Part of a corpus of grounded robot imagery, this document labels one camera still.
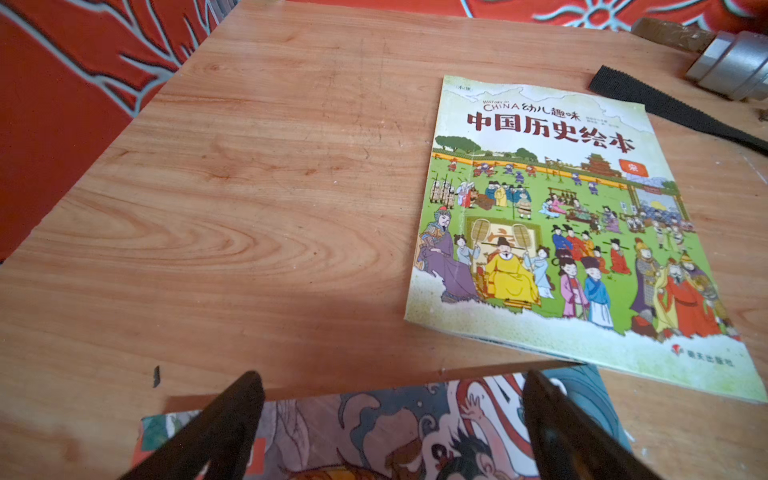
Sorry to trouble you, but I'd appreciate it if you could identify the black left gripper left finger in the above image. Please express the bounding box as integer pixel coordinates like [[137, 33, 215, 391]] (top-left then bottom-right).
[[122, 371, 265, 479]]

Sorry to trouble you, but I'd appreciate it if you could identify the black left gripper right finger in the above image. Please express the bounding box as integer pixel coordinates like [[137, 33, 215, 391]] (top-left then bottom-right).
[[522, 370, 659, 480]]

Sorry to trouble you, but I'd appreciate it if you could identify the green Chinese history picture book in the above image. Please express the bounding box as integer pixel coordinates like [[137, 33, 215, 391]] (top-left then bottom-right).
[[405, 76, 767, 403]]

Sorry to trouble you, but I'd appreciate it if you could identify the silver metal flashlight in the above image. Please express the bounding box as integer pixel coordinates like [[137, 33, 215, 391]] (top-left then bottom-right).
[[631, 17, 767, 101]]

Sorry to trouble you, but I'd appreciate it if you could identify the black strap with buckle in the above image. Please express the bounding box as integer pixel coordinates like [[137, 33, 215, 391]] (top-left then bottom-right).
[[587, 65, 768, 156]]

